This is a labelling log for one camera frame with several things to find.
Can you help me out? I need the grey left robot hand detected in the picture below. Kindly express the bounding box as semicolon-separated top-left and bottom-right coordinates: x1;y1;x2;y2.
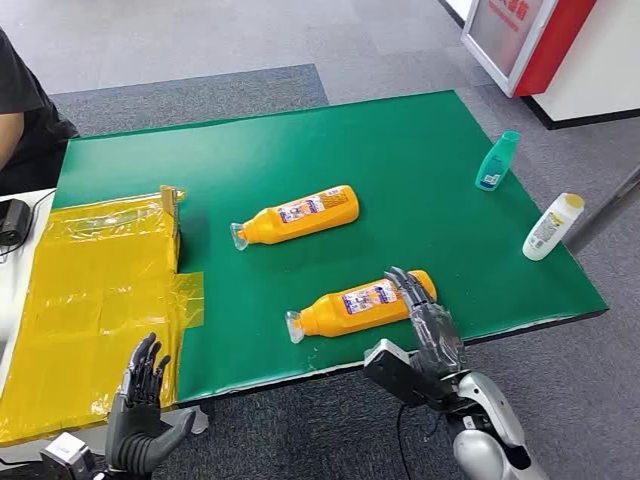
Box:
106;333;196;446

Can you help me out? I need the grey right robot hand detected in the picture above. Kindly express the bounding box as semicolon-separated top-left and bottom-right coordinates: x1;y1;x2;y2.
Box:
383;266;469;386

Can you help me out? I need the orange bottle with clear cap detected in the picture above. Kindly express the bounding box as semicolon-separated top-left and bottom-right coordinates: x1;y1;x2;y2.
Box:
230;185;361;252
285;269;438;344

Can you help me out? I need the white bottle with yellow cap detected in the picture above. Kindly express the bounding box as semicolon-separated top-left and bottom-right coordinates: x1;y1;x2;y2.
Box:
522;192;586;262

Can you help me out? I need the teal bottle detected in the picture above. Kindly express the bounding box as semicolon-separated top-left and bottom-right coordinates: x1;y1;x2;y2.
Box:
475;130;521;193

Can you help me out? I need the box wrapped in yellow plastic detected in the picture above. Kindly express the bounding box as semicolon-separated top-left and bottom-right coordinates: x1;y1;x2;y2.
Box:
0;185;205;446

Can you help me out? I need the green table mat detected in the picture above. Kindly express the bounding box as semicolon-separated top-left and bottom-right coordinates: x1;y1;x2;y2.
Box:
52;90;609;404

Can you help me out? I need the black device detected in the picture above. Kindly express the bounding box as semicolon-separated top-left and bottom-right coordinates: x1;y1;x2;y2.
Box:
0;198;34;248

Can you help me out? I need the grey metal pole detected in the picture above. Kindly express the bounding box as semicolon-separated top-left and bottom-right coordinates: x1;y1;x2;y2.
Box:
565;164;640;257

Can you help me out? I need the red and white sign cabinet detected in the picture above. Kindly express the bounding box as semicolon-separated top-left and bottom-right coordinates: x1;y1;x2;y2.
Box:
460;0;598;99

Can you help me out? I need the white counter with black base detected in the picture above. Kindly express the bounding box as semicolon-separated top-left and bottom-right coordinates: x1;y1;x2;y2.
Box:
522;0;640;131

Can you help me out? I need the person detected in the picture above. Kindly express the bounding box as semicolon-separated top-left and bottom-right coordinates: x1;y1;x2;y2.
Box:
0;26;80;197

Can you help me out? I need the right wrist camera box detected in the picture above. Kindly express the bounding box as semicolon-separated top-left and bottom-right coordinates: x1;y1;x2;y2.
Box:
363;339;451;410

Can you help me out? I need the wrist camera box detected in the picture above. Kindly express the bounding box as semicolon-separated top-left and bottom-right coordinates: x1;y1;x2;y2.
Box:
363;339;451;410
39;433;97;480

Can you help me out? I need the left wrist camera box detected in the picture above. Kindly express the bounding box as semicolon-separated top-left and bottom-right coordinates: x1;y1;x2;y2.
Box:
39;433;97;480

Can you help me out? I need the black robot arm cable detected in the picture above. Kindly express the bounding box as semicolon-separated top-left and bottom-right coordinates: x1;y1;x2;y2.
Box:
396;404;418;480

